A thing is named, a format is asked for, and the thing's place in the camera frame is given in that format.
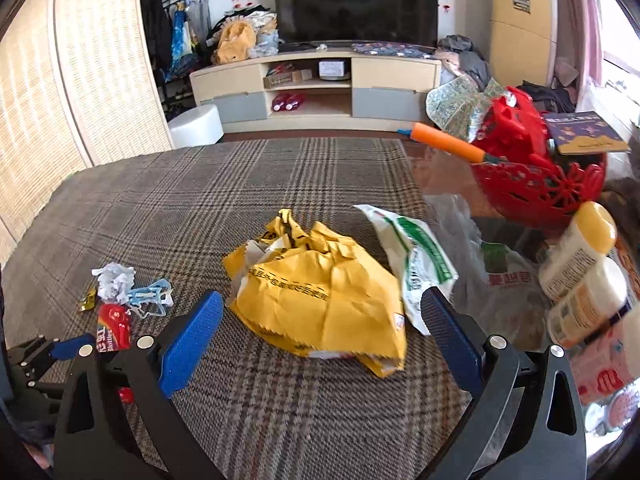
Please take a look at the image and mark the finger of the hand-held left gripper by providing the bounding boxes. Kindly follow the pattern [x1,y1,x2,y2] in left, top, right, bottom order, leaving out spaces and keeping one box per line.
[5,335,97,376]
[15,377,68,428]

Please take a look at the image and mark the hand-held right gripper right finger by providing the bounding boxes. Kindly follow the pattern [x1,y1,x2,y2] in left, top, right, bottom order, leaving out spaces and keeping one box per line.
[421,285,588,480]

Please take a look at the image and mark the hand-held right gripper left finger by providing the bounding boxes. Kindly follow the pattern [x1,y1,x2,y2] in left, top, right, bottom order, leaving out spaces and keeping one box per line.
[52,290,226,480]

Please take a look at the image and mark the red snack packet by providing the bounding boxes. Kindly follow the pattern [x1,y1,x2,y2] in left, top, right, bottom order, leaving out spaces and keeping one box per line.
[95,302,136,356]

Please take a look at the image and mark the light blue plastic piece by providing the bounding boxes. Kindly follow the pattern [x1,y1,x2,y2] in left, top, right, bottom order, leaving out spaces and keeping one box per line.
[125,280,175,320]

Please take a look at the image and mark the clear plastic bag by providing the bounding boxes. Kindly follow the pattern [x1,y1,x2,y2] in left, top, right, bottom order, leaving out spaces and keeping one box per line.
[425,192,551,351]

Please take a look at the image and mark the white paper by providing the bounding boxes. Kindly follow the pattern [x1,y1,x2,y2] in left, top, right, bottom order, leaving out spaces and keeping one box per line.
[91,262,137,305]

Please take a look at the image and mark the green and white plastic bag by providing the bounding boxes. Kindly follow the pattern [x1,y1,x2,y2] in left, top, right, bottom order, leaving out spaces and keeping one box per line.
[353,204,460,336]

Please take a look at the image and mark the yellow envelope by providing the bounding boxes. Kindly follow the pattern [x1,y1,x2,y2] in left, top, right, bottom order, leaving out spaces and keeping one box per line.
[222,208,407,378]

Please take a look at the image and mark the yellow cap white bottle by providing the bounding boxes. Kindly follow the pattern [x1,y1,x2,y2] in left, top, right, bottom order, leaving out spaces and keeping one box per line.
[538,201,618,301]

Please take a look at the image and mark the pink label white bottle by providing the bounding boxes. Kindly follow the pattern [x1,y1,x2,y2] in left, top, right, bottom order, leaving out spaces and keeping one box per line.
[570,305,640,406]

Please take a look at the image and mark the grey plaid tablecloth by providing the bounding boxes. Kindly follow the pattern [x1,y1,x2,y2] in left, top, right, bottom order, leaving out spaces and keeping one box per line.
[0,137,481,480]

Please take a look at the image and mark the red plastic basket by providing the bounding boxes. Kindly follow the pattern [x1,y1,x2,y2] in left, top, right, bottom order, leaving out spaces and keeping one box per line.
[470,86,608,231]

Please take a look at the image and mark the pink hairbrush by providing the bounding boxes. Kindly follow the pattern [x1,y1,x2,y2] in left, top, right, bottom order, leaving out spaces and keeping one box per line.
[600,390,640,431]

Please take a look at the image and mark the white round stool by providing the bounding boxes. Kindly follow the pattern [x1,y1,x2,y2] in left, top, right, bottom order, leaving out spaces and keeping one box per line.
[167,105,224,148]

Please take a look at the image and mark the floral wrapping paper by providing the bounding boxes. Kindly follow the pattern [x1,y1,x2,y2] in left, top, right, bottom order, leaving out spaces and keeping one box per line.
[425,75,506,143]

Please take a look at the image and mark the purple book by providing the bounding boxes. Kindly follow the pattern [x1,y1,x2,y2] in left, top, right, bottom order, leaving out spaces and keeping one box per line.
[542,111,631,156]

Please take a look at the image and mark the beige and grey TV cabinet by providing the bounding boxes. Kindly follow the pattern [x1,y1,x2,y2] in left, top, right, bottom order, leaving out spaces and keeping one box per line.
[189,50,443,123]

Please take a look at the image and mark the cardboard box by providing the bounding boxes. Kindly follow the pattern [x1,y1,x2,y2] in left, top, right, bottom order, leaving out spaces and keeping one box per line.
[264,64,313,88]

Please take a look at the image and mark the pile of grey clothes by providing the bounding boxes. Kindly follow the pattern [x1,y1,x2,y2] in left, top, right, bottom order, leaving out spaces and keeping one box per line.
[435,35,493,91]

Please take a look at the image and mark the woven folding screen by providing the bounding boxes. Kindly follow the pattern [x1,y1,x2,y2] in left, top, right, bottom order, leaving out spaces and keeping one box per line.
[0,0,173,266]

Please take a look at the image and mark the blue patterned cloth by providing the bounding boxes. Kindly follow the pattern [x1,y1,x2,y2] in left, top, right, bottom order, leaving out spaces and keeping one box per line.
[352,42,436,60]

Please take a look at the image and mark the yellow plush toy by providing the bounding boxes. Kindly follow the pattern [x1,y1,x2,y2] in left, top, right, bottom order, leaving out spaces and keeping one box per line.
[216,20,257,65]

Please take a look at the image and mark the light blue plastic bag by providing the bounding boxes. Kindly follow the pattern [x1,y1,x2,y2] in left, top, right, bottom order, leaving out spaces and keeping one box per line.
[247,30,280,58]

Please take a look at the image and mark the cream standing air conditioner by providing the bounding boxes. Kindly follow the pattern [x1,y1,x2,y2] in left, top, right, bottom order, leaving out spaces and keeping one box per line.
[489,0,558,88]

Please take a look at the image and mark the black coat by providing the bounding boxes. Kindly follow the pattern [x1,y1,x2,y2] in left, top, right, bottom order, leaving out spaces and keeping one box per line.
[139,0,173,71]

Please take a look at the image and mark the pink curtain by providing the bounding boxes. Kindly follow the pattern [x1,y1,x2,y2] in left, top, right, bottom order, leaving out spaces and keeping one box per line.
[552,0,606,91]

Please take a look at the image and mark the window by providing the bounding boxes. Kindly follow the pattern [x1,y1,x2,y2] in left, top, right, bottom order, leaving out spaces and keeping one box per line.
[595,0,640,126]

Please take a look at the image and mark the black television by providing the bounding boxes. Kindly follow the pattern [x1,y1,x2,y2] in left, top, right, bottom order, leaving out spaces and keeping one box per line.
[271,0,440,48]

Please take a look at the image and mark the orange handled tool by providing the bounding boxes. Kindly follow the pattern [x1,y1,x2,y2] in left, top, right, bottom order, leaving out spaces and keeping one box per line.
[397,122,501,165]

